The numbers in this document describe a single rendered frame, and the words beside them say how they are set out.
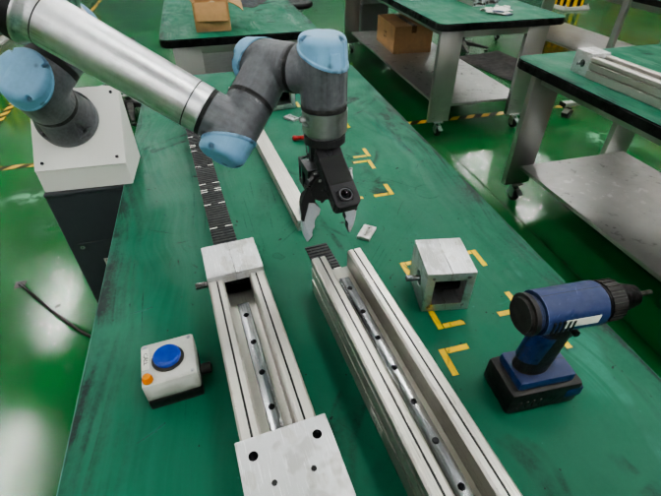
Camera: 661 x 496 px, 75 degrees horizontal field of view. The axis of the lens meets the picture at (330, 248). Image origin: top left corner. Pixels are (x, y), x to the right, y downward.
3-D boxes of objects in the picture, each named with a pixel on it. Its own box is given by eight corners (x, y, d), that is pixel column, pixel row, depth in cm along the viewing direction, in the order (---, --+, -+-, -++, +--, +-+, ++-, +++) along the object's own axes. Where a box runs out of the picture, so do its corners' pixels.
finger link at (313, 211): (301, 227, 87) (314, 187, 82) (310, 244, 82) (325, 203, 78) (286, 225, 85) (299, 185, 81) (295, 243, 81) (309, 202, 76)
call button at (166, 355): (154, 354, 67) (151, 346, 65) (181, 347, 68) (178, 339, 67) (155, 375, 64) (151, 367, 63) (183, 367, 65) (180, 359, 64)
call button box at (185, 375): (150, 368, 71) (139, 344, 67) (209, 352, 74) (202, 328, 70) (151, 410, 65) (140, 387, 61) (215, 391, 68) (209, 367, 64)
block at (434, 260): (397, 276, 88) (402, 240, 82) (451, 273, 89) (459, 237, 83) (408, 312, 81) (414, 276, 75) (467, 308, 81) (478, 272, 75)
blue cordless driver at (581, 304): (474, 375, 70) (510, 278, 56) (580, 354, 73) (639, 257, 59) (498, 418, 64) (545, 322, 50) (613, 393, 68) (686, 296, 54)
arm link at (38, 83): (12, 111, 101) (-28, 81, 88) (42, 65, 104) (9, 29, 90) (59, 134, 102) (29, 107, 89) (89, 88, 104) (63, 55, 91)
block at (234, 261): (197, 286, 86) (187, 250, 80) (258, 273, 89) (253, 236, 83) (203, 319, 79) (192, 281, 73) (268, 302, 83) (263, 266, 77)
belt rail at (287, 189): (229, 93, 170) (228, 87, 168) (239, 93, 171) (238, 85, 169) (298, 230, 100) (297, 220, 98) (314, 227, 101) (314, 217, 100)
